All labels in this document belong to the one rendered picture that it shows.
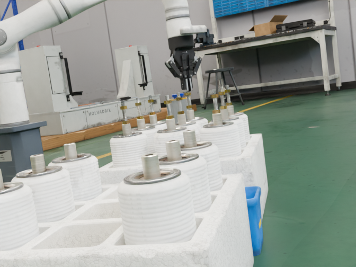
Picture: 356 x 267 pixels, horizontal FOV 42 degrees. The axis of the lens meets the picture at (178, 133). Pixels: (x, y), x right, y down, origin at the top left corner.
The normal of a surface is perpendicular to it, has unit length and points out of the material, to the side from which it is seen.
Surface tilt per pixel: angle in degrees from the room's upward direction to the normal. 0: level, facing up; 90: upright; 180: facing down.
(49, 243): 90
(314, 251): 0
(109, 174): 90
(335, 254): 0
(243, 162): 90
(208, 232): 0
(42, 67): 90
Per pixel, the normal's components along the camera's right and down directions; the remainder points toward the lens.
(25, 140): 0.86, -0.06
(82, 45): -0.50, 0.16
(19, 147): 0.25, 0.09
